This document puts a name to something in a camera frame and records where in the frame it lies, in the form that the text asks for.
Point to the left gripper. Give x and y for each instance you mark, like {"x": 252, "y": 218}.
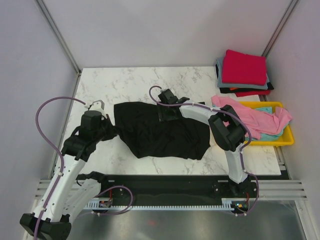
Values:
{"x": 105, "y": 120}

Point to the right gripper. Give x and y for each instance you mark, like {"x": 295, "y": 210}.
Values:
{"x": 163, "y": 116}

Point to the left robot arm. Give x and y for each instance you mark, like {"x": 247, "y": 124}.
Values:
{"x": 52, "y": 218}

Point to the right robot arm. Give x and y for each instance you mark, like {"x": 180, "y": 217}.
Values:
{"x": 228, "y": 131}

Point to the folded grey t-shirt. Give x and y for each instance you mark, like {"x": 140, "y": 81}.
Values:
{"x": 220, "y": 84}

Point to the folded dark red t-shirt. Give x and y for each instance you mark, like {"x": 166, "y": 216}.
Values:
{"x": 252, "y": 93}

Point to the pink t-shirt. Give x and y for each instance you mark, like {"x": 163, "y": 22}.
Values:
{"x": 241, "y": 110}

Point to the teal t-shirt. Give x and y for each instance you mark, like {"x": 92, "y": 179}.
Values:
{"x": 264, "y": 125}

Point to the yellow plastic bin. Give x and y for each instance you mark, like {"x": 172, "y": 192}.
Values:
{"x": 286, "y": 139}

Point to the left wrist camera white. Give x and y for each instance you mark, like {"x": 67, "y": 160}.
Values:
{"x": 96, "y": 105}

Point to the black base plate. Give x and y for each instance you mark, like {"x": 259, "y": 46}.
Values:
{"x": 171, "y": 190}

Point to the left aluminium frame post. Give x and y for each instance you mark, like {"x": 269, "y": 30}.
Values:
{"x": 58, "y": 35}

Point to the aluminium frame post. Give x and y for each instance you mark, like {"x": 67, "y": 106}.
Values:
{"x": 280, "y": 27}
{"x": 58, "y": 35}

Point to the white cable duct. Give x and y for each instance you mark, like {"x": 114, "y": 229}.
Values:
{"x": 97, "y": 205}

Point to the right aluminium frame post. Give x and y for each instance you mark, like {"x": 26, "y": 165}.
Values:
{"x": 280, "y": 27}

